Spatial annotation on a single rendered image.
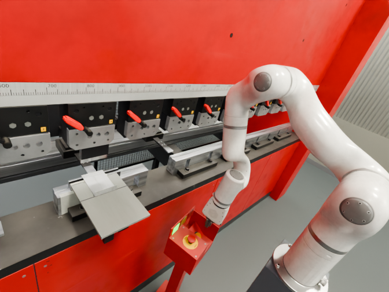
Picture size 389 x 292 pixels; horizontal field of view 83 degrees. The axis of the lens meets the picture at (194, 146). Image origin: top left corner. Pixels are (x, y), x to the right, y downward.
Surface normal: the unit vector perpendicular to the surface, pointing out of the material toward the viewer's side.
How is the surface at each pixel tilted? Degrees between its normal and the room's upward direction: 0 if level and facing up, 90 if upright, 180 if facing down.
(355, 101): 90
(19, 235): 0
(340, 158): 110
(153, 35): 90
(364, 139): 90
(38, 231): 0
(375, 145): 90
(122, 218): 0
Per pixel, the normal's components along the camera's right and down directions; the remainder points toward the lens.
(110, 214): 0.25, -0.83
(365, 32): -0.70, 0.18
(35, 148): 0.67, 0.52
